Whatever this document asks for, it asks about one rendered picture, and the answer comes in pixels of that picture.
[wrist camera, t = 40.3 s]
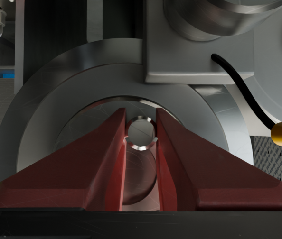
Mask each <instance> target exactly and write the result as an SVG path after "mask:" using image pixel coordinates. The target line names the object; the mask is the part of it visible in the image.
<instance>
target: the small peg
mask: <svg viewBox="0 0 282 239"><path fill-rule="evenodd" d="M125 139H126V142H127V143H128V144H129V145H130V146H131V147H132V148H134V149H136V150H146V149H149V148H151V147H152V146H153V145H154V144H155V143H156V141H157V139H158V137H157V125H156V123H155V122H154V121H153V120H152V119H151V118H149V117H146V116H137V117H134V118H132V119H131V120H130V121H129V122H128V123H127V125H126V127H125Z"/></svg>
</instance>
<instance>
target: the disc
mask: <svg viewBox="0 0 282 239"><path fill-rule="evenodd" d="M109 63H139V64H143V39H136V38H111V39H104V40H98V41H94V42H90V43H87V44H84V45H81V46H77V47H75V48H73V49H70V50H68V51H66V52H64V53H62V54H60V55H59V56H57V57H55V58H54V59H52V60H51V61H49V62H48V63H46V64H45V65H44V66H43V67H41V68H40V69H39V70H38V71H37V72H35V73H34V74H33V75H32V76H31V77H30V78H29V79H28V80H27V82H26V83H25V84H24V85H23V86H22V87H21V89H20V90H19V92H18V93H17V94H16V96H15V97H14V99H13V100H12V102H11V104H10V106H9V107H8V109H7V111H6V113H5V115H4V118H3V120H2V123H1V125H0V182H1V181H3V180H5V179H7V178H8V177H10V176H12V175H14V174H15V173H16V160H17V153H18V147H19V143H20V139H21V136H22V134H23V131H24V128H25V126H26V124H27V122H28V120H29V118H30V116H31V115H32V113H33V111H34V110H35V109H36V107H37V106H38V105H39V104H40V102H41V101H42V100H43V99H44V98H45V97H46V96H47V95H48V94H49V93H50V92H51V91H52V90H53V89H54V88H55V87H56V86H58V85H59V84H60V83H61V82H63V81H64V80H66V79H67V78H69V77H71V76H73V75H74V74H76V73H79V72H81V71H83V70H86V69H88V68H91V67H95V66H98V65H103V64H109ZM190 86H192V87H193V88H194V89H195V90H196V91H197V92H198V93H199V94H201V95H202V97H203V98H204V99H205V100H206V101H207V102H208V104H209V105H210V107H211V108H212V109H213V111H214V112H215V114H216V116H217V117H218V119H219V121H220V123H221V125H222V128H223V130H224V133H225V135H226V139H227V142H228V147H229V152H230V153H231V154H233V155H235V156H237V157H238V158H240V159H242V160H244V161H246V162H248V163H249V164H251V165H254V164H253V152H252V145H251V141H250V136H249V132H248V129H247V126H246V123H245V120H244V118H243V116H242V114H241V111H240V109H239V107H238V106H237V104H236V102H235V100H234V99H233V97H232V95H231V94H230V92H229V91H228V90H227V88H226V87H225V86H224V85H223V84H190Z"/></svg>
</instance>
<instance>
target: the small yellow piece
mask: <svg viewBox="0 0 282 239"><path fill-rule="evenodd" d="M211 59H212V60H213V61H214V62H216V63H217V64H218V65H220V66H221V67H222V68H223V69H224V70H225V71H226V72H227V73H228V74H229V75H230V77H231V78H232V79H233V81H234V82H235V83H236V85H237V87H238V88H239V90H240V92H241V93H242V95H243V97H244V98H245V100H246V102H247V103H248V105H249V106H250V108H251V109H252V111H253V112H254V113H255V115H256V116H257V117H258V119H259V120H260V121H261V122H262V123H263V124H264V125H265V126H266V127H267V128H268V129H269V130H270V131H271V138H272V140H273V142H274V143H275V144H277V145H279V146H282V122H279V123H276V124H275V123H274V122H273V121H272V120H271V119H270V118H269V117H268V116H267V115H266V114H265V112H264V111H263V110H262V109H261V107H260V106H259V104H258V103H257V102H256V100H255V99H254V97H253V95H252V94H251V92H250V90H249V89H248V87H247V85H246V84H245V82H244V81H243V79H242V78H241V76H240V75H239V74H238V72H237V71H236V70H235V69H234V68H233V67H232V66H231V65H230V64H229V62H227V61H226V60H225V59H224V58H222V57H221V56H219V55H217V54H212V55H211Z"/></svg>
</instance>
